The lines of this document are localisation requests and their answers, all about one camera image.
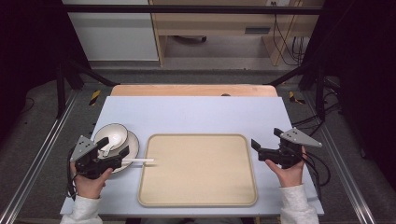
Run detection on light blue table mat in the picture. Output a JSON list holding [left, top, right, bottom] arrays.
[[59, 95, 325, 218]]

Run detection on person's right hand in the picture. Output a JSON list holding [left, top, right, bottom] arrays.
[[264, 145, 308, 189]]

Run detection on white chopsticks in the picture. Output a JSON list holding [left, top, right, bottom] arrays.
[[120, 158, 155, 166]]

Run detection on black metal frame stand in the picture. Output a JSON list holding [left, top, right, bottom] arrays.
[[263, 61, 329, 123], [55, 58, 121, 119]]

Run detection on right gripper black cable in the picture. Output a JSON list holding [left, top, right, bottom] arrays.
[[300, 150, 332, 189]]

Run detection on white bowl dark rim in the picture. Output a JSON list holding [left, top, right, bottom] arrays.
[[92, 122, 130, 154]]

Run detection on person's left hand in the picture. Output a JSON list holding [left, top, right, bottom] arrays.
[[69, 161, 114, 200]]

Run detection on yellow black floor tape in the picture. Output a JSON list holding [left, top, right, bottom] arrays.
[[88, 89, 103, 107], [287, 90, 306, 105]]

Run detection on light wooden desk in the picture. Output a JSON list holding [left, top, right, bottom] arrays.
[[148, 0, 325, 68]]

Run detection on aluminium floor rail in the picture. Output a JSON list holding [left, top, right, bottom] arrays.
[[302, 91, 378, 224], [0, 89, 79, 224]]

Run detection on hanging black cables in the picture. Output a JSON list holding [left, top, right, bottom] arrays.
[[271, 1, 308, 67]]

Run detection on white cabinet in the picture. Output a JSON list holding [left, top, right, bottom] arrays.
[[61, 0, 161, 63]]

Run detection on wooden table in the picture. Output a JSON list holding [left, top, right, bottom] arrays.
[[109, 83, 279, 98]]

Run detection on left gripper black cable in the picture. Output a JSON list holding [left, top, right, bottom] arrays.
[[65, 147, 78, 201]]

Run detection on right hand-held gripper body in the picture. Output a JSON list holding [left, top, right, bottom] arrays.
[[257, 127, 323, 170]]

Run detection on dark curtain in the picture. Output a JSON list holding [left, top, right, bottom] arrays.
[[302, 0, 396, 189], [0, 0, 92, 145]]

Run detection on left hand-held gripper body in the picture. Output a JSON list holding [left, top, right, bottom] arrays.
[[69, 134, 123, 180]]

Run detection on beige tray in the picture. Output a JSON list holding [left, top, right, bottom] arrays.
[[136, 133, 259, 208]]

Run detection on black floor cables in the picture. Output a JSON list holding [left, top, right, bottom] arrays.
[[290, 76, 343, 134]]

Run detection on white ceramic spoon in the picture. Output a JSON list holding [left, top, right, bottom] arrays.
[[101, 133, 121, 158]]

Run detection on white plate dark rim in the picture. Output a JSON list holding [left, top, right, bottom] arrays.
[[96, 130, 140, 175]]

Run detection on black horizontal frame bar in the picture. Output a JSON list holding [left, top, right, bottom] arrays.
[[64, 4, 323, 16]]

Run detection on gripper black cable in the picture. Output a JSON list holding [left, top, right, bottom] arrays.
[[65, 147, 78, 201], [300, 150, 332, 189]]

